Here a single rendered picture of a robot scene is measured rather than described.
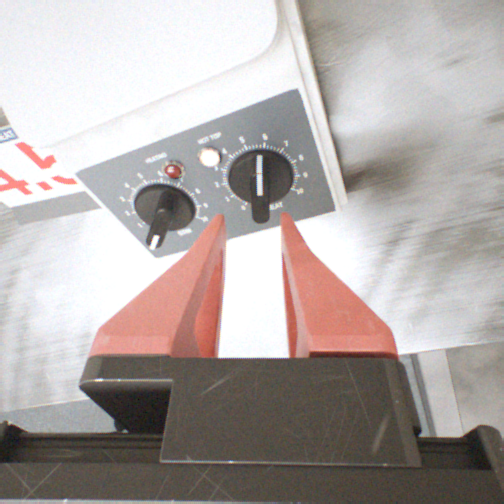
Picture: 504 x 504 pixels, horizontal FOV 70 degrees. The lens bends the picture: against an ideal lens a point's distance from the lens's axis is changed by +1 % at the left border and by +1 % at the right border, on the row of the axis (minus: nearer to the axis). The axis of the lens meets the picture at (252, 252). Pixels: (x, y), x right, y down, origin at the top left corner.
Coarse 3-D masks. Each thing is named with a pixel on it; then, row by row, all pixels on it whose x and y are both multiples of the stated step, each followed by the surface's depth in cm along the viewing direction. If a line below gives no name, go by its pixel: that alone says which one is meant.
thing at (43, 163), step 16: (0, 144) 22; (16, 144) 22; (0, 160) 23; (16, 160) 23; (32, 160) 23; (48, 160) 23; (0, 176) 24; (16, 176) 24; (32, 176) 24; (48, 176) 24; (64, 176) 24; (0, 192) 25; (16, 192) 25; (32, 192) 25
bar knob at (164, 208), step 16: (144, 192) 18; (160, 192) 18; (176, 192) 18; (144, 208) 19; (160, 208) 17; (176, 208) 19; (192, 208) 19; (160, 224) 18; (176, 224) 20; (160, 240) 19
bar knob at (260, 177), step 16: (240, 160) 17; (256, 160) 16; (272, 160) 17; (240, 176) 17; (256, 176) 16; (272, 176) 17; (288, 176) 17; (240, 192) 18; (256, 192) 16; (272, 192) 18; (256, 208) 17
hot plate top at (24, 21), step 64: (0, 0) 13; (64, 0) 13; (128, 0) 12; (192, 0) 12; (256, 0) 12; (0, 64) 14; (64, 64) 14; (128, 64) 13; (192, 64) 13; (64, 128) 15
